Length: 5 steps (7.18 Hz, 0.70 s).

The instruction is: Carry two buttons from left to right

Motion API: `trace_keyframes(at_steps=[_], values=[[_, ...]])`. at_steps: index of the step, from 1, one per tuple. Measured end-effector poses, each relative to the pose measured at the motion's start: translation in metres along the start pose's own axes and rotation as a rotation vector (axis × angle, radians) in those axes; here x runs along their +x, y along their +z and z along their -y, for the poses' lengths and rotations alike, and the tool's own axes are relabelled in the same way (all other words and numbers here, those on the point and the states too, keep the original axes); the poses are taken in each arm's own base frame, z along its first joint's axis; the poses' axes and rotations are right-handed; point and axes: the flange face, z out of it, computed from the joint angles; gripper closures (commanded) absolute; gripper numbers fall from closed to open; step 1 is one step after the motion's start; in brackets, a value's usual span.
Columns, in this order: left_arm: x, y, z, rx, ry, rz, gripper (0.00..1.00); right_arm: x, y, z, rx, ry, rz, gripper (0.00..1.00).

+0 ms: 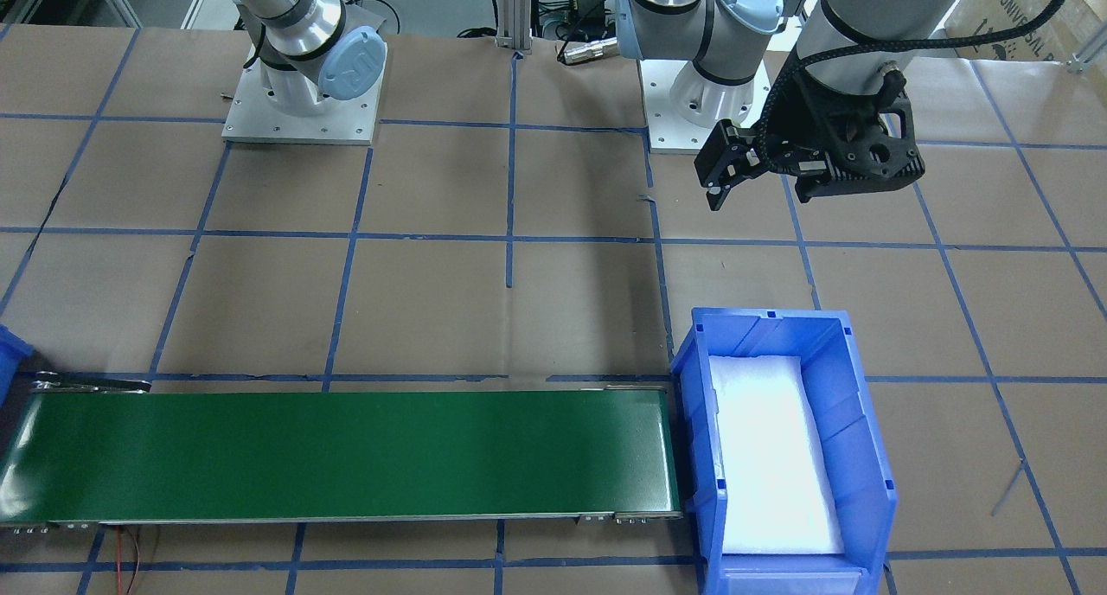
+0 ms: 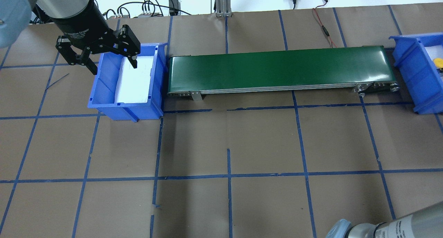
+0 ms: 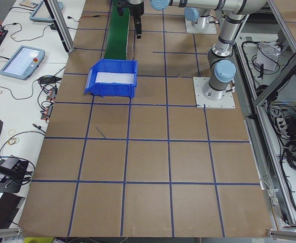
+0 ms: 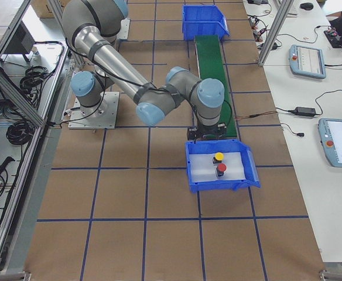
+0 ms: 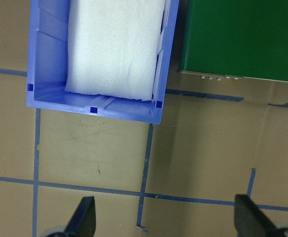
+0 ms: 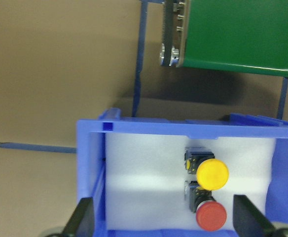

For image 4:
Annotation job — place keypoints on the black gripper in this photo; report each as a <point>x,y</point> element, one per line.
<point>207,133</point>

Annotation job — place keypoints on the yellow push button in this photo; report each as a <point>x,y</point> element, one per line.
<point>218,158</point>

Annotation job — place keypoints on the red push button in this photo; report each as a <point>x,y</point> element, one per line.
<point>220,169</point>

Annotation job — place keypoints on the blue right bin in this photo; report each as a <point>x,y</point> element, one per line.
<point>224,146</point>

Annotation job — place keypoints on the blue bin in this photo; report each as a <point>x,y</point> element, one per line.
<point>200,20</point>
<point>224,146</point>

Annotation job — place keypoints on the white foam pad right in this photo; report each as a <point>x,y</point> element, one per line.
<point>202,167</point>

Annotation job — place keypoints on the black power adapter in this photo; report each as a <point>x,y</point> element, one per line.
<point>305,111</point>

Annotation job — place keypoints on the blue left bin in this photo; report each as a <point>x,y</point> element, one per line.
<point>200,20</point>

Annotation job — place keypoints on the teach pendant far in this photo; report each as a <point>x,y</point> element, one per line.
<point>307,61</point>

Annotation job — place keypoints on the teach pendant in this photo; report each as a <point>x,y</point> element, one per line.
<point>307,61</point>
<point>330,131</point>

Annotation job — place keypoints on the teach pendant near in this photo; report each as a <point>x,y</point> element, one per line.
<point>330,131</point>

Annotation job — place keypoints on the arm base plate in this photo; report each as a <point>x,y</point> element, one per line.
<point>123,34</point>
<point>102,117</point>

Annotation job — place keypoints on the aluminium frame post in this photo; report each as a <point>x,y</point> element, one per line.
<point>274,31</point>

